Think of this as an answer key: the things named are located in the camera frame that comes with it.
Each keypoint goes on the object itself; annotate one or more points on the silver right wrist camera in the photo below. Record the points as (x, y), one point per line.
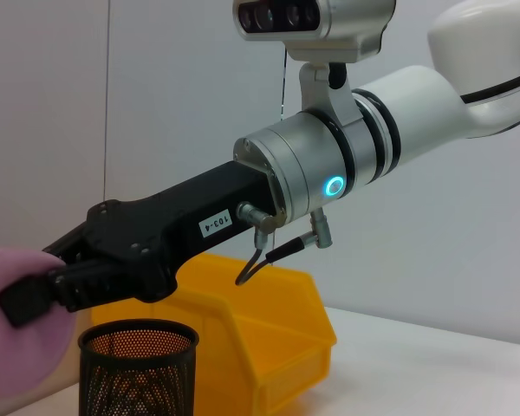
(338, 21)

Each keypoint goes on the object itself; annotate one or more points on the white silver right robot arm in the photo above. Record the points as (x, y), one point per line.
(416, 112)

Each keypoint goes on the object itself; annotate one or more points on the pink peach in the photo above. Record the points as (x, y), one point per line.
(17, 359)

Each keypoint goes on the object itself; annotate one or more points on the yellow plastic bin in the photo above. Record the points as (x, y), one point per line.
(264, 329)

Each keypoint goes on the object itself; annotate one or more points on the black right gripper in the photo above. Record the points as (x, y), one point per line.
(177, 225)

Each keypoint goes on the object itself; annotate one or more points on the black mesh pen holder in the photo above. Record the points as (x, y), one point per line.
(138, 372)

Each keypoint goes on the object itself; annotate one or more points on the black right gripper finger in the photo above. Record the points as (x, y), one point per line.
(26, 299)

